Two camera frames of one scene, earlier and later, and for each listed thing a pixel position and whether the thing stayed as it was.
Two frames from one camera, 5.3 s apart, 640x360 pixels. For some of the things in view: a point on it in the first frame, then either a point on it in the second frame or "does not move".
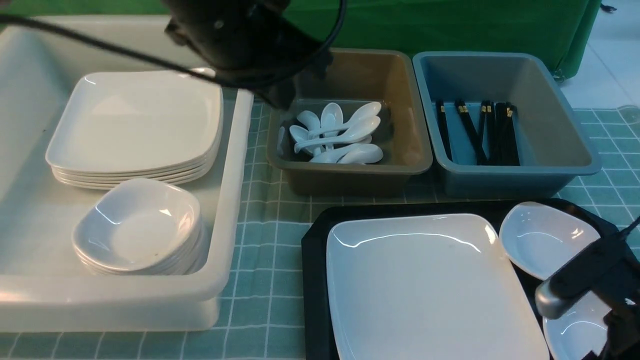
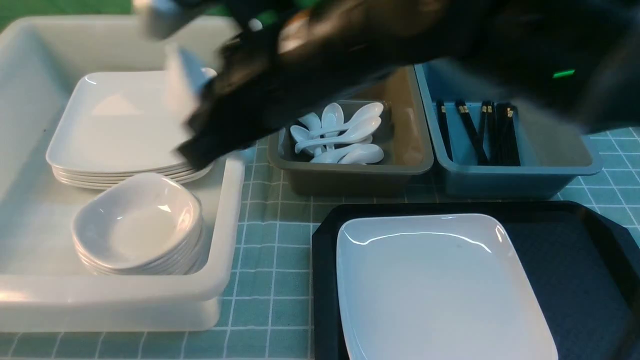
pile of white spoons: x=331 y=139 does not move
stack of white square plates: x=120 y=126 does not move
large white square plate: x=427 y=287 does not move
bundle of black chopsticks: x=496 y=140 does not move
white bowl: x=541 y=237 → x=183 y=77
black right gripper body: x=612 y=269 → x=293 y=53
